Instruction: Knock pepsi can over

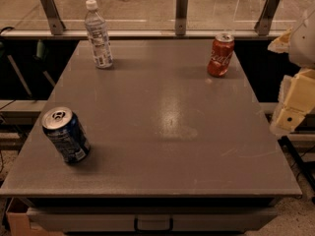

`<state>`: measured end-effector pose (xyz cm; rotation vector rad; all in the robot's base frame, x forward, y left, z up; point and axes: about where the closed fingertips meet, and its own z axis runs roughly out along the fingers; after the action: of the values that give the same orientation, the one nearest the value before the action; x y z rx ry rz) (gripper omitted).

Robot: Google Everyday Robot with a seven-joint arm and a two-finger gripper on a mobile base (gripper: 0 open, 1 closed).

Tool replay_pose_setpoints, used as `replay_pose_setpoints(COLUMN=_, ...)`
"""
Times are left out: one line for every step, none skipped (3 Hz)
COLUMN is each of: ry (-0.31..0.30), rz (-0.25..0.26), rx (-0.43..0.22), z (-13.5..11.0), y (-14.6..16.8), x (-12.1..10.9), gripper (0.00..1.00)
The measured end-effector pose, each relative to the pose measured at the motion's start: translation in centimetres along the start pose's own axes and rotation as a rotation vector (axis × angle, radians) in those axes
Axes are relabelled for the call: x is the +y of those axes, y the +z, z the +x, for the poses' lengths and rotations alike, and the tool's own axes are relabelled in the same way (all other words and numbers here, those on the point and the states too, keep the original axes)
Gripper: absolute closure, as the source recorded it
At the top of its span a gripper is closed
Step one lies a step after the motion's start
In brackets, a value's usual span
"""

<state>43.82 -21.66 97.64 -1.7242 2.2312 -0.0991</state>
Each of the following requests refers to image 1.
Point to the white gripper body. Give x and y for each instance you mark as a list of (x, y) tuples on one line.
[(304, 44)]

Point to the black stand leg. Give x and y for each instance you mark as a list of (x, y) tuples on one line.
[(303, 159)]

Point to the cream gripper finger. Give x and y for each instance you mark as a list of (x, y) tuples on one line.
[(296, 99), (281, 43)]

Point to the metal bracket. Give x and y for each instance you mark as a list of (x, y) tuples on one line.
[(54, 21), (264, 23), (181, 17)]

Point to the red coca-cola can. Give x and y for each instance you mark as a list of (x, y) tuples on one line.
[(222, 50)]

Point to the cardboard box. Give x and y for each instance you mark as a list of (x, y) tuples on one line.
[(20, 224)]

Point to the blue pepsi can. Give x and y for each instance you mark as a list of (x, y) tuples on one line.
[(62, 126)]

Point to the middle metal bracket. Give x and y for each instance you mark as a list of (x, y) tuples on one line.
[(181, 17)]

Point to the clear plastic water bottle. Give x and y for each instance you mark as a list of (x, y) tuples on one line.
[(98, 36)]

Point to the left metal bracket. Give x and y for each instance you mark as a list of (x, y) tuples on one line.
[(54, 21)]

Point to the grey drawer with handle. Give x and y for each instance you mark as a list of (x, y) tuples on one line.
[(214, 219)]

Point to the right metal bracket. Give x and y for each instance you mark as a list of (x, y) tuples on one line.
[(264, 23)]

